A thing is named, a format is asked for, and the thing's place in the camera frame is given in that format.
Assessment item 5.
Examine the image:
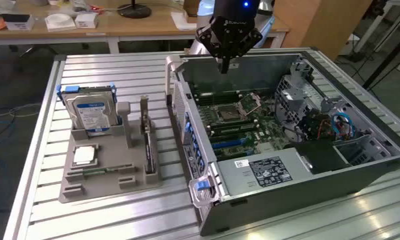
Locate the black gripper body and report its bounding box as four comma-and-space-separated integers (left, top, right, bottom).
209, 0, 260, 59

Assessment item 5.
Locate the green graphics card black fan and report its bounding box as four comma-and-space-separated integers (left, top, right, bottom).
138, 94, 158, 175

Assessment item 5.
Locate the white paper stack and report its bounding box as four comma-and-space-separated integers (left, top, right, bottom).
169, 11, 198, 31

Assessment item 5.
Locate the brown cardboard box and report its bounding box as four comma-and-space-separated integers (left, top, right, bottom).
182, 0, 201, 18

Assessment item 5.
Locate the black round lamp base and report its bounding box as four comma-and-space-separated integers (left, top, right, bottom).
115, 0, 153, 19

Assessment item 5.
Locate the wooden cabinet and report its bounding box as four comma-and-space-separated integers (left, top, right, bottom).
272, 0, 374, 61

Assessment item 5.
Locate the metal socket cover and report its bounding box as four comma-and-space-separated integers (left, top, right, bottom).
237, 92, 264, 114

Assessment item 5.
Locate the perforated metal disk bay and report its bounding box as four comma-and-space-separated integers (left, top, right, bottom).
273, 73, 325, 126

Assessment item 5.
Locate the CPU socket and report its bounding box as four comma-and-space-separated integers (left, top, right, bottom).
214, 103, 243, 124

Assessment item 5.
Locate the green motherboard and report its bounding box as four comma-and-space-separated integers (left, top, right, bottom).
187, 82, 288, 162

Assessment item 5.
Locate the white cardboard box with label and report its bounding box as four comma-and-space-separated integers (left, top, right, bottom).
73, 12, 99, 29

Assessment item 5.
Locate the black slanted pole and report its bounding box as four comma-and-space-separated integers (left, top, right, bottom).
361, 24, 400, 90

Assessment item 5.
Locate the blue expansion slot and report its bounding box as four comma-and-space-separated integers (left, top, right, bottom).
210, 138, 247, 150

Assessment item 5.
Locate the white round holder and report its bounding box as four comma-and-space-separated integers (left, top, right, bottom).
43, 13, 78, 33

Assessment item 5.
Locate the hard disk in blue carrier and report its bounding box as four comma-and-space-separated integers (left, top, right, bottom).
55, 83, 118, 138

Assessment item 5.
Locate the black chair base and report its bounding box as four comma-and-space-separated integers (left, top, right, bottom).
7, 43, 59, 74

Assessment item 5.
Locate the grey plastic parts rack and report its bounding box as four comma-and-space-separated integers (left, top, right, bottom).
58, 101, 163, 204

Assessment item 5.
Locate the white box black lid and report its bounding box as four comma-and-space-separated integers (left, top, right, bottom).
1, 13, 35, 32

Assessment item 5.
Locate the grey power supply with label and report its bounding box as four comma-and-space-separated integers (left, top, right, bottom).
214, 147, 313, 197

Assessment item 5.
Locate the silver CPU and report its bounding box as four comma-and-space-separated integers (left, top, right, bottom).
71, 146, 98, 166

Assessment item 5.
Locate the green RAM stick bare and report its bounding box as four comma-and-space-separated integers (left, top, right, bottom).
81, 166, 119, 176

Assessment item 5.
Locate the black open PC case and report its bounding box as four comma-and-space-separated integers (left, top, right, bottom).
163, 47, 400, 237

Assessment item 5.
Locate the wooden desk white frame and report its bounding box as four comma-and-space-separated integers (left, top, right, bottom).
0, 0, 292, 55

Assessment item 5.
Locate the orange wire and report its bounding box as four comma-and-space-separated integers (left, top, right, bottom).
314, 119, 328, 141

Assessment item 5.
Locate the blue wire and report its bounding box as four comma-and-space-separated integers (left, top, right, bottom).
330, 112, 354, 137

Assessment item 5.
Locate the blue floor cable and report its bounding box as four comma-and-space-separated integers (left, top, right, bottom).
0, 109, 18, 214

